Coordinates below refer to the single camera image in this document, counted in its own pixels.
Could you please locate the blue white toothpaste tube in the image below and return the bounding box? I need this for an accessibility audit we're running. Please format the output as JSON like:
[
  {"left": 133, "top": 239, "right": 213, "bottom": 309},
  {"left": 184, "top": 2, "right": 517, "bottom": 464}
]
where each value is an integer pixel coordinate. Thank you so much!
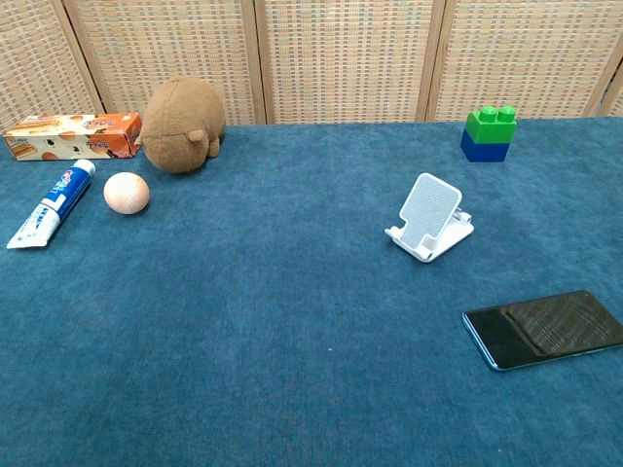
[{"left": 6, "top": 159, "right": 97, "bottom": 250}]

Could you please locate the black smartphone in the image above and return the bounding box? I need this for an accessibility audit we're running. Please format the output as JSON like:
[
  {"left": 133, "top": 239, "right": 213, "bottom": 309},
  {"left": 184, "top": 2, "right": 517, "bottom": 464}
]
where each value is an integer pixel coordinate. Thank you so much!
[{"left": 460, "top": 289, "right": 623, "bottom": 374}]

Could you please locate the green toy building block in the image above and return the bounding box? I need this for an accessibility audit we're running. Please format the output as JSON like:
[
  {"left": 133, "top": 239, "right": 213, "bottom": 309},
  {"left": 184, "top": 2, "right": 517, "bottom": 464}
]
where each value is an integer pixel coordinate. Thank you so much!
[{"left": 465, "top": 105, "right": 519, "bottom": 146}]

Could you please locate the white folding phone stand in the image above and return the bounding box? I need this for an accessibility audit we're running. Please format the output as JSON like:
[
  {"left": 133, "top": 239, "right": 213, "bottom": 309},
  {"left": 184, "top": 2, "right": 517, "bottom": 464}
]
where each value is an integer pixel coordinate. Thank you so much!
[{"left": 384, "top": 172, "right": 476, "bottom": 265}]

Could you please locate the brown plush toy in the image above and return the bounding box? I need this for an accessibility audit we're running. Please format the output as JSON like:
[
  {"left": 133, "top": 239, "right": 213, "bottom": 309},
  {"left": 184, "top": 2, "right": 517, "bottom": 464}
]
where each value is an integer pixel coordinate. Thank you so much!
[{"left": 134, "top": 75, "right": 228, "bottom": 175}]

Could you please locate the pale pink ball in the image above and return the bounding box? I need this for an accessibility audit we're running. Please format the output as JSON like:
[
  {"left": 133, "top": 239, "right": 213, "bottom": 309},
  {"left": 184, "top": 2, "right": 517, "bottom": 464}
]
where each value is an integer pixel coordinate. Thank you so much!
[{"left": 102, "top": 171, "right": 151, "bottom": 214}]

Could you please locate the woven folding screen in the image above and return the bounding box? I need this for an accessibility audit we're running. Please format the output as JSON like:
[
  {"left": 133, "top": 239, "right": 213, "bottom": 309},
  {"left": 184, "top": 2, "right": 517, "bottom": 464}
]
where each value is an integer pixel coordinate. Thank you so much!
[{"left": 0, "top": 0, "right": 623, "bottom": 134}]

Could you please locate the blue toy building block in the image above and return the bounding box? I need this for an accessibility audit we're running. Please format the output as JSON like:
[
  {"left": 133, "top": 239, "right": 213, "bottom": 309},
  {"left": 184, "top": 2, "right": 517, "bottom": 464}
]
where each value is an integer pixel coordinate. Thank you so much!
[{"left": 459, "top": 130, "right": 514, "bottom": 163}]

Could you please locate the orange biscuit box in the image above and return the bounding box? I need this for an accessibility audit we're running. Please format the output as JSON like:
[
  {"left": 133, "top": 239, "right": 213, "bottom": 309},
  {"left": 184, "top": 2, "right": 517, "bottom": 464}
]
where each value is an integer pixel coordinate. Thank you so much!
[{"left": 3, "top": 112, "right": 144, "bottom": 162}]

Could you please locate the blue table cloth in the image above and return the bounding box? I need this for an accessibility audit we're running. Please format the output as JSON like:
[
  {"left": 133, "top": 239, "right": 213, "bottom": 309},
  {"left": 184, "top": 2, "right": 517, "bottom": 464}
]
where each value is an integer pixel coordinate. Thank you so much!
[{"left": 0, "top": 116, "right": 623, "bottom": 467}]

